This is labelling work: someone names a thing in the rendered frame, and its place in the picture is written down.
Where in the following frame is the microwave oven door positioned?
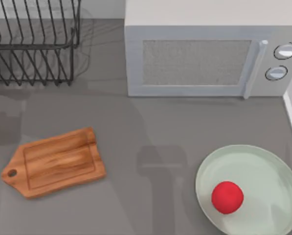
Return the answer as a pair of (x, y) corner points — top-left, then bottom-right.
(125, 26), (263, 97)

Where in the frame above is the wooden cutting board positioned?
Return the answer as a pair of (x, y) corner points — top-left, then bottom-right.
(0, 126), (107, 200)

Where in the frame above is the pale green plate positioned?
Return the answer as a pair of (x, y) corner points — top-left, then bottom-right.
(195, 144), (292, 235)

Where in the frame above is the red apple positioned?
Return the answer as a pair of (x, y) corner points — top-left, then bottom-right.
(211, 181), (245, 215)

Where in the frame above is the small microwave knob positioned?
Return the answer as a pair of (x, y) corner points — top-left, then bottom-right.
(265, 65), (289, 81)

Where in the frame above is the pale microwave oven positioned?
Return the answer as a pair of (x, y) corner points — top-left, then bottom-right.
(124, 0), (292, 100)

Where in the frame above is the large microwave knob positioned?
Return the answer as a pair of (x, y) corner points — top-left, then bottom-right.
(273, 42), (292, 60)

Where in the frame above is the microwave door handle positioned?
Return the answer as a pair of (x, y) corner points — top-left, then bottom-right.
(243, 40), (269, 100)

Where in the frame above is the black wire dish rack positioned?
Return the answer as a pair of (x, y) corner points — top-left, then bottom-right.
(0, 0), (82, 87)

